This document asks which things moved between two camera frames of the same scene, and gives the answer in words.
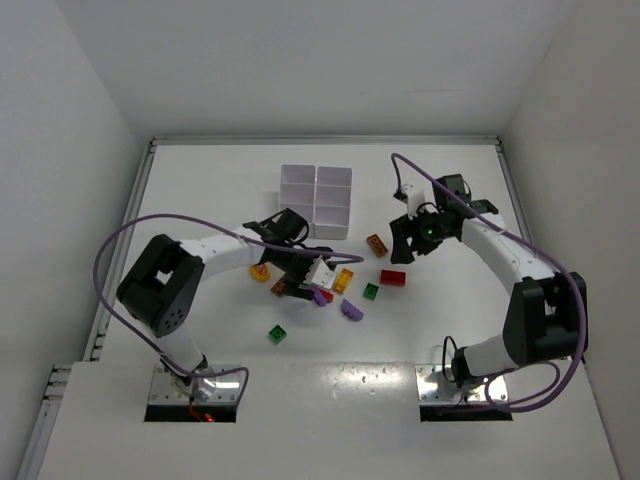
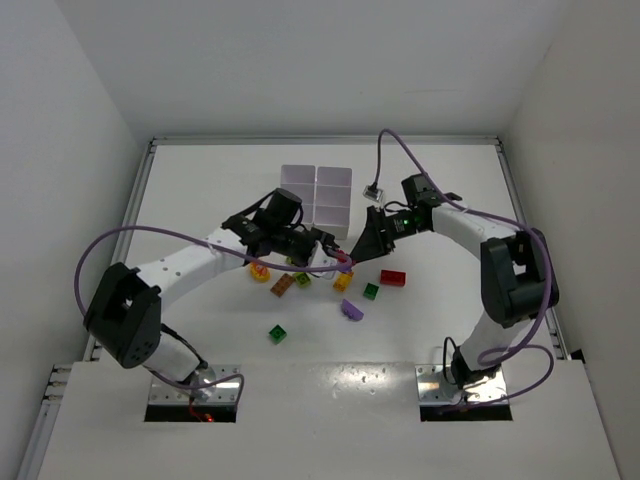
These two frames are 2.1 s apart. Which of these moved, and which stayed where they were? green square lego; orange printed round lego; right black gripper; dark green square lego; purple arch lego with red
Moved: right black gripper; purple arch lego with red
Stayed: green square lego; orange printed round lego; dark green square lego
